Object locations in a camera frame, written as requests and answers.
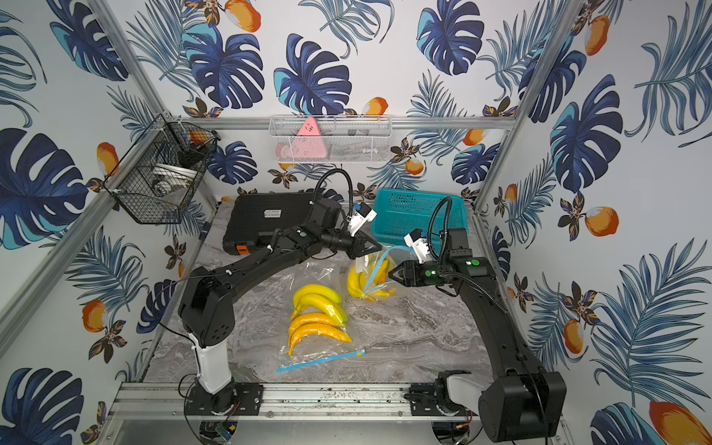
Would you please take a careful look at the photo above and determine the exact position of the clear zip-top bag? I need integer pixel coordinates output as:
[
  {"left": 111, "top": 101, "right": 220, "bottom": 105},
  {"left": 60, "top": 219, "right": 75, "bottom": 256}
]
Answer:
[
  {"left": 268, "top": 258, "right": 365, "bottom": 376},
  {"left": 346, "top": 246, "right": 415, "bottom": 302}
]

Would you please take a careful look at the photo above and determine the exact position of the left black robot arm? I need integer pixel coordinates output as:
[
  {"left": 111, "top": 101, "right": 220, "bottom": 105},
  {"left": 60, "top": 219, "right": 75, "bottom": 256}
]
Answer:
[{"left": 178, "top": 185, "right": 382, "bottom": 396}]

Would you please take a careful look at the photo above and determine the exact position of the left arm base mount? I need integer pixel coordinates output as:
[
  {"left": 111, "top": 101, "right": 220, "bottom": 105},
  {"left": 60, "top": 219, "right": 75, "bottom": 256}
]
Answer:
[{"left": 185, "top": 382, "right": 264, "bottom": 416}]

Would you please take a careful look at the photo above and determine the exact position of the yellow banana bunch on table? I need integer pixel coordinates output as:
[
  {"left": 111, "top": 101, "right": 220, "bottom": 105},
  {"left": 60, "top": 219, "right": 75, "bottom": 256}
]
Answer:
[{"left": 287, "top": 284, "right": 352, "bottom": 357}]

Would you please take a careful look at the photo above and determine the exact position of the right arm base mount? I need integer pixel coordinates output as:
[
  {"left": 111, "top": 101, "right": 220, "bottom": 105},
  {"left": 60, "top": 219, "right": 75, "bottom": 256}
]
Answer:
[{"left": 403, "top": 370, "right": 471, "bottom": 417}]

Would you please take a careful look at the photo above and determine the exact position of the teal plastic basket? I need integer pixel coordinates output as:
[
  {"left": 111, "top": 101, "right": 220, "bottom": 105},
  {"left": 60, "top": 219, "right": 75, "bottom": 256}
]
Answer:
[{"left": 371, "top": 189, "right": 469, "bottom": 250}]

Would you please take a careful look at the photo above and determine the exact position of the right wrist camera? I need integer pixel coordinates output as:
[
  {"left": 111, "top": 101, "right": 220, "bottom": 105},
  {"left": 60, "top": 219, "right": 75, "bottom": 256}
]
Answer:
[{"left": 404, "top": 229, "right": 432, "bottom": 264}]

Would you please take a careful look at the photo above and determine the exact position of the white wire wall basket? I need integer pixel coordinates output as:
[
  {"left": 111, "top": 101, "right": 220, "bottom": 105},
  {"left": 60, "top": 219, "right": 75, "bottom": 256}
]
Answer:
[{"left": 268, "top": 115, "right": 393, "bottom": 163}]

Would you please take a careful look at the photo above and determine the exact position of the clear zip-top bag on table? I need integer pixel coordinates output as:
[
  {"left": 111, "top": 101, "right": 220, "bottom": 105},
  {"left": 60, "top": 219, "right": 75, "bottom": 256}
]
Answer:
[{"left": 268, "top": 258, "right": 365, "bottom": 376}]

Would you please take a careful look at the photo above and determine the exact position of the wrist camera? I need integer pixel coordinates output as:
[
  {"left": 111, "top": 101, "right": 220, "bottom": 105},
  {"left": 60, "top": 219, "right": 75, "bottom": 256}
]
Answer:
[
  {"left": 404, "top": 229, "right": 432, "bottom": 264},
  {"left": 348, "top": 202, "right": 378, "bottom": 237}
]

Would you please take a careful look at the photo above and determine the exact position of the yellow banana bunch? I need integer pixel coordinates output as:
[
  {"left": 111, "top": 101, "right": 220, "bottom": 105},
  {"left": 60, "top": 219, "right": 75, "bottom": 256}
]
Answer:
[
  {"left": 347, "top": 254, "right": 396, "bottom": 302},
  {"left": 287, "top": 284, "right": 352, "bottom": 357}
]

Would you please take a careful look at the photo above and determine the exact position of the black wire basket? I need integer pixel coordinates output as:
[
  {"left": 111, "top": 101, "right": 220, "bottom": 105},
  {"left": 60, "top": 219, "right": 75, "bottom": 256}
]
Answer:
[{"left": 102, "top": 115, "right": 221, "bottom": 225}]

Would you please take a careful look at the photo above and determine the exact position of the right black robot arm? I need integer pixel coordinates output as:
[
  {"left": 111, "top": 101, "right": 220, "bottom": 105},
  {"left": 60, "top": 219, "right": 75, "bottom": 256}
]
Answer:
[{"left": 389, "top": 197, "right": 567, "bottom": 442}]

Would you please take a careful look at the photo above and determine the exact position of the black plastic tool case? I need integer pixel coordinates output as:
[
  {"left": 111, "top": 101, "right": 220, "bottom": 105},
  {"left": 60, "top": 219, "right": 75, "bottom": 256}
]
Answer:
[{"left": 222, "top": 193, "right": 313, "bottom": 256}]

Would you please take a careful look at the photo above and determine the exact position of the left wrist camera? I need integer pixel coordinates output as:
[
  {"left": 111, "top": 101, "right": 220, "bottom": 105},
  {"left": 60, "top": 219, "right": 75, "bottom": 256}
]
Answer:
[{"left": 348, "top": 202, "right": 378, "bottom": 237}]

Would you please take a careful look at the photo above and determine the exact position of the aluminium front rail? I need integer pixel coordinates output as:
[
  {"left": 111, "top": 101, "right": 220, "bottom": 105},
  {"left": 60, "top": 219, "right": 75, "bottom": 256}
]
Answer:
[{"left": 109, "top": 383, "right": 478, "bottom": 422}]

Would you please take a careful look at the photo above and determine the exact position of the pink triangular item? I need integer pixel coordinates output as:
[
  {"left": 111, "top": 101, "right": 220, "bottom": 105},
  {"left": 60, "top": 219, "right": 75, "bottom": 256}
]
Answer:
[{"left": 289, "top": 117, "right": 328, "bottom": 159}]

